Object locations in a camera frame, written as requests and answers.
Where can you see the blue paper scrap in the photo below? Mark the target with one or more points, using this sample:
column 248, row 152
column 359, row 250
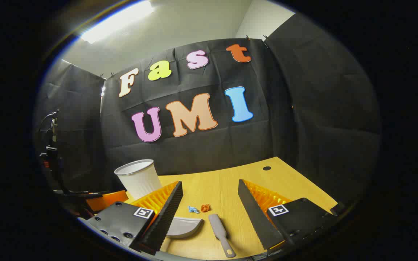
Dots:
column 193, row 209

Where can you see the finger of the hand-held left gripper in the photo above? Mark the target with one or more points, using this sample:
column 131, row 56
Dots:
column 107, row 201

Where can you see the yellow wooden desktop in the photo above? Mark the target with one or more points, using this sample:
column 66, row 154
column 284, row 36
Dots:
column 223, row 181

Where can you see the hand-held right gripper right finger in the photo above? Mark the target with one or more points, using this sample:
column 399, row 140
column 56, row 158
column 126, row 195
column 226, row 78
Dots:
column 256, row 214

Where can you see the grey plastic dustpan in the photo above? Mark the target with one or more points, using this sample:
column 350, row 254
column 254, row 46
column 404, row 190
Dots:
column 185, row 227

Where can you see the orange paper scrap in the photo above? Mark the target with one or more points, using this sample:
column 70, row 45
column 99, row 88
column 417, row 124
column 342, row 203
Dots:
column 205, row 208

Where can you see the small grey broom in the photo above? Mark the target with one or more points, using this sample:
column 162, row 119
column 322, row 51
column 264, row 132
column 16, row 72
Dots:
column 218, row 226

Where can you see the white ribbed garbage bin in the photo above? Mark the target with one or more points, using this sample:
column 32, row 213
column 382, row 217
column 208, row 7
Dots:
column 140, row 179

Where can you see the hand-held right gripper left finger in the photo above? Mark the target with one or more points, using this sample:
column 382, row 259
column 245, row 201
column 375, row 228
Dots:
column 165, row 217

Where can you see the ceiling light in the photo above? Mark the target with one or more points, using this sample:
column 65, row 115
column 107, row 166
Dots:
column 118, row 20

